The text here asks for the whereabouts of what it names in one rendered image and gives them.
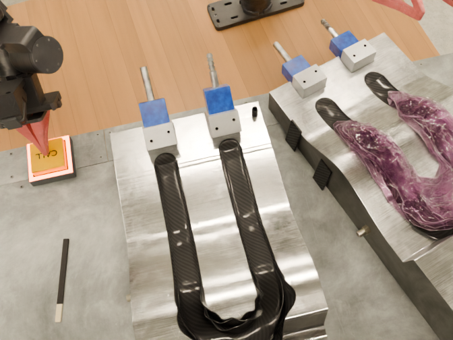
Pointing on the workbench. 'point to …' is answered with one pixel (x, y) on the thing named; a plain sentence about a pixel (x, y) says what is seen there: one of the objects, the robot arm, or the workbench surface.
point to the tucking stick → (62, 280)
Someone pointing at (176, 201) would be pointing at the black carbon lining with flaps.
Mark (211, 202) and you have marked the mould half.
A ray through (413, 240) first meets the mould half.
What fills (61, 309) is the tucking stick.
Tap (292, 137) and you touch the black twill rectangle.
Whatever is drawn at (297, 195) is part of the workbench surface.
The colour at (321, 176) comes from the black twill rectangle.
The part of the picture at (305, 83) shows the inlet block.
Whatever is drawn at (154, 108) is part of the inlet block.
